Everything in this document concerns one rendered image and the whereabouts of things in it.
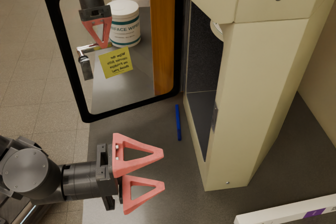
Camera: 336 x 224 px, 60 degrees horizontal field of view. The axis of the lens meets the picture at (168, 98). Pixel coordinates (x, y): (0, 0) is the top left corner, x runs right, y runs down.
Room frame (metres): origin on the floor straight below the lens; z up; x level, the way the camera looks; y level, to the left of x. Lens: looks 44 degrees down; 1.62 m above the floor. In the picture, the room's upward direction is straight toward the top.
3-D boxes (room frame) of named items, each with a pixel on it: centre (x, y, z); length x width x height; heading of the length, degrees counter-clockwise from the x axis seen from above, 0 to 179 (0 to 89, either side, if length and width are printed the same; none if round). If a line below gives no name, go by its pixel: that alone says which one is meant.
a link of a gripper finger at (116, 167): (0.25, 0.05, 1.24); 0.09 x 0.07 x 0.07; 98
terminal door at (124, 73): (0.61, 0.10, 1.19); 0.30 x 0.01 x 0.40; 114
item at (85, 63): (0.55, 0.20, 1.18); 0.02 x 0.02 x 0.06; 24
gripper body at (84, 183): (0.24, 0.12, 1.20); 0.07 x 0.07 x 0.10; 8
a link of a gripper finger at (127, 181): (0.25, 0.05, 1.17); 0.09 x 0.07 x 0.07; 98
